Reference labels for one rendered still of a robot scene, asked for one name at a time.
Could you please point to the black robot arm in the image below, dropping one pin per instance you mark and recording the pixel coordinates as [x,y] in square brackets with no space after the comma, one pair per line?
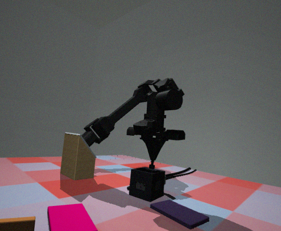
[167,97]

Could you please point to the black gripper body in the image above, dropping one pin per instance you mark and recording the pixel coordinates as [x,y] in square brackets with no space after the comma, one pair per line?
[162,135]

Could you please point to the magenta rectangular block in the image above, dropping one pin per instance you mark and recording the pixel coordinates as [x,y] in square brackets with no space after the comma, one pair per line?
[69,218]

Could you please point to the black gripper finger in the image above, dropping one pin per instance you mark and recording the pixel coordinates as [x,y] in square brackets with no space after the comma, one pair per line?
[157,145]
[149,145]

